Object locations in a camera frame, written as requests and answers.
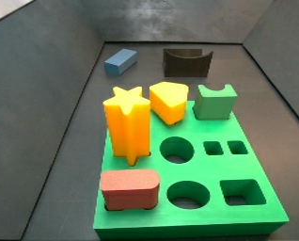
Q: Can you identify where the green shape sorter board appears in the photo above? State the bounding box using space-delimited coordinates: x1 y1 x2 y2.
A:
93 110 288 240

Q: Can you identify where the green notched block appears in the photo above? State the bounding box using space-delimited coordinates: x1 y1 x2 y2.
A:
192 85 237 121

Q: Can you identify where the yellow pentagon block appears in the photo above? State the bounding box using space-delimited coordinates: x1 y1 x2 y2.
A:
149 82 188 125

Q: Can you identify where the blue rectangular block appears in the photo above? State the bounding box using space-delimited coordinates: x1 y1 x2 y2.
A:
104 49 137 75

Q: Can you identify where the black curved fixture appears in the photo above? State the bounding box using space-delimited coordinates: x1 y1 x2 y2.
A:
163 49 213 77

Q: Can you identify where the red rounded block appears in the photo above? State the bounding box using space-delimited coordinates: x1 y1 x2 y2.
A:
100 169 160 211

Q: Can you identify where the yellow star block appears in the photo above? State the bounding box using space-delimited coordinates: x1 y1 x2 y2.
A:
102 87 150 166

